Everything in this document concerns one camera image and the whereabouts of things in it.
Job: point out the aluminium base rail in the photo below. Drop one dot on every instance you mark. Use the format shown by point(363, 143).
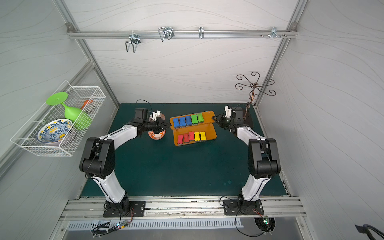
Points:
point(186, 207)

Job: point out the single metal hook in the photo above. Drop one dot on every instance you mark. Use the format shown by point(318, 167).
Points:
point(201, 32)

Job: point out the red eraser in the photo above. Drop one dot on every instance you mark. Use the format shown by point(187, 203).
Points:
point(186, 138)
point(191, 136)
point(180, 139)

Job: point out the double metal hook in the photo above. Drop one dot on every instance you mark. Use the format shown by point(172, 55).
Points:
point(166, 33)
point(133, 42)

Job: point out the aluminium crossbar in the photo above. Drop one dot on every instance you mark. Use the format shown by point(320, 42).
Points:
point(151, 35)

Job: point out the green plastic goblet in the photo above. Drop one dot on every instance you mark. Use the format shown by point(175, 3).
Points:
point(80, 119)

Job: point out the orange two-tier shelf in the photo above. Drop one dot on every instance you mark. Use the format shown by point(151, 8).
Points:
point(207, 126)

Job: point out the metal hook right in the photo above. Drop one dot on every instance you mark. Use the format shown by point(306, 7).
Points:
point(274, 34)

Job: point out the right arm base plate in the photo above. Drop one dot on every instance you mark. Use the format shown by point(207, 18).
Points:
point(242, 208)

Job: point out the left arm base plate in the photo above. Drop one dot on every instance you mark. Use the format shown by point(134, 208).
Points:
point(124, 209)

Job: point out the orange item in basket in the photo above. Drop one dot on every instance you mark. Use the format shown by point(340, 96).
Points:
point(87, 105)

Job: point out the orange patterned bowl front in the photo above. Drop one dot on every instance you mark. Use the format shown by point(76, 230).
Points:
point(158, 136)

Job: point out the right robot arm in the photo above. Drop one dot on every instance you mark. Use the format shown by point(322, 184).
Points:
point(263, 156)

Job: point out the double metal hook middle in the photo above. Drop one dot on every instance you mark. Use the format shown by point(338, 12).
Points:
point(166, 33)

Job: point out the blue yellow patterned bowl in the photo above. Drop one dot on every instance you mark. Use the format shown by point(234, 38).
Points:
point(54, 131)

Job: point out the metal jewelry stand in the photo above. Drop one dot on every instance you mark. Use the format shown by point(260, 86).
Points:
point(257, 90)

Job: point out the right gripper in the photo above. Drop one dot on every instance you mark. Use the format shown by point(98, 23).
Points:
point(223, 120)

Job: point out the white wire basket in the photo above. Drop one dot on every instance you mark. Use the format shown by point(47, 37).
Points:
point(26, 136)

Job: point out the green eraser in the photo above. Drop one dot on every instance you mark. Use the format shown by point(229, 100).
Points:
point(194, 119)
point(200, 117)

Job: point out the blue eraser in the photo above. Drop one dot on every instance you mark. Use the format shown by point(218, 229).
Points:
point(176, 123)
point(182, 121)
point(188, 120)

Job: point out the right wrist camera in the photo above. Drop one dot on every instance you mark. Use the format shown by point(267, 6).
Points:
point(233, 112)

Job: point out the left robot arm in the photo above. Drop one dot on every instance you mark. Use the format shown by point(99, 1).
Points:
point(99, 160)

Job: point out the red patterned bowl rear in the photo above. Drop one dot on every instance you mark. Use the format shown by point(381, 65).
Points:
point(161, 116)

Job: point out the yellow eraser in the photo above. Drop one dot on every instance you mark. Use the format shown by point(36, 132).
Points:
point(197, 136)
point(203, 136)

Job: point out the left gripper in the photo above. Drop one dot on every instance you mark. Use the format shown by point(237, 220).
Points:
point(157, 124)

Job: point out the double metal hook left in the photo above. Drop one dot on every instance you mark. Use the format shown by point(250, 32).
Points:
point(133, 42)

